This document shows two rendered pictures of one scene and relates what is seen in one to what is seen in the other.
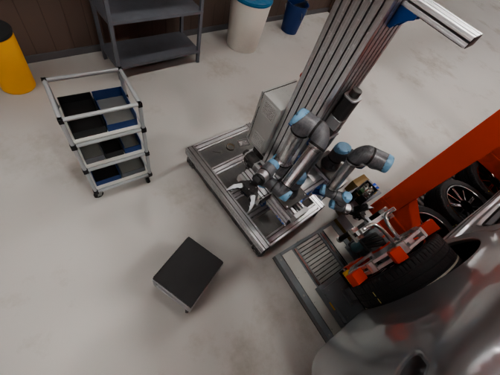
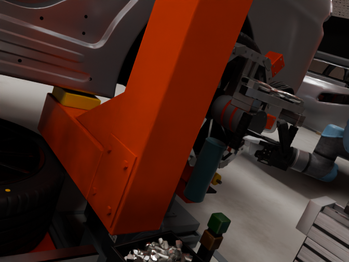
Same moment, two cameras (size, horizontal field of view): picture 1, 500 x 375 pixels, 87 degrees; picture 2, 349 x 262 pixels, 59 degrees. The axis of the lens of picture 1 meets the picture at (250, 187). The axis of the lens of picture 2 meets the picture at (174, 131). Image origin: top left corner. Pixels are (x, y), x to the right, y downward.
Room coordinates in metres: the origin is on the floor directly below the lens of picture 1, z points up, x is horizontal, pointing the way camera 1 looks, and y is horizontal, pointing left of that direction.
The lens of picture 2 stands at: (2.38, -0.98, 0.99)
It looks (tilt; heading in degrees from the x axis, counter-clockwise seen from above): 13 degrees down; 190
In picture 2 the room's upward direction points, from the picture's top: 21 degrees clockwise
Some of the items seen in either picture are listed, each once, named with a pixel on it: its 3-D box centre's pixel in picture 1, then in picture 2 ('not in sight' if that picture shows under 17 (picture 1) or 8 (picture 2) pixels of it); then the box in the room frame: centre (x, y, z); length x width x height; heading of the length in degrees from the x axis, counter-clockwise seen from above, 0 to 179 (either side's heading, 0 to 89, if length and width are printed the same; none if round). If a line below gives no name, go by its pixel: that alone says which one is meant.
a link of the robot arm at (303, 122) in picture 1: (291, 146); not in sight; (1.20, -0.13, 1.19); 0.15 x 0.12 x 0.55; 73
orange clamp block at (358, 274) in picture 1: (356, 277); (263, 119); (0.74, -0.84, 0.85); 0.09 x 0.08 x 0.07; 143
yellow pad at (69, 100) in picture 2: not in sight; (76, 97); (1.29, -1.57, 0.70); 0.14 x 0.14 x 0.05; 53
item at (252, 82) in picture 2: (399, 221); (251, 72); (1.15, -0.99, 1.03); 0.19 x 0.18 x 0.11; 53
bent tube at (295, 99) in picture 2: (381, 234); (278, 84); (0.99, -0.87, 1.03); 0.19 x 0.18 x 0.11; 53
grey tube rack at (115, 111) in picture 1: (109, 140); not in sight; (1.10, 1.20, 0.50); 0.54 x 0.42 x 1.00; 143
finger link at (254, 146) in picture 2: not in sight; (253, 146); (1.32, -0.89, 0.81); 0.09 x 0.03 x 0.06; 134
